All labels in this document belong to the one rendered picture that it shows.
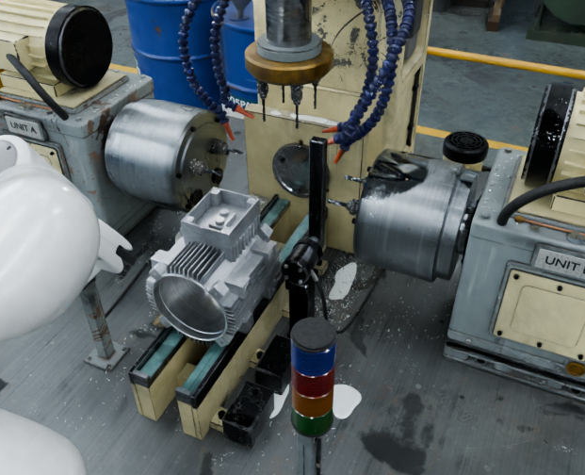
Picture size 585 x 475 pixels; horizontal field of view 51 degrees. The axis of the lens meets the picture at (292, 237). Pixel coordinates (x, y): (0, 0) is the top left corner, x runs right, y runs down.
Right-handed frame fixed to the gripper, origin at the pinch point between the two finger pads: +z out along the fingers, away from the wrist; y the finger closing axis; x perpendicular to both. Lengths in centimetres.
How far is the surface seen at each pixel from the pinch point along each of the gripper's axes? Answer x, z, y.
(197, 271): 5.0, 10.1, 8.0
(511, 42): 326, 315, 13
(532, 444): 2, 42, 70
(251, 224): 18.4, 16.4, 11.0
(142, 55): 133, 142, -142
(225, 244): 11.7, 11.5, 10.1
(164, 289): 1.7, 18.8, -1.2
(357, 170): 46, 38, 19
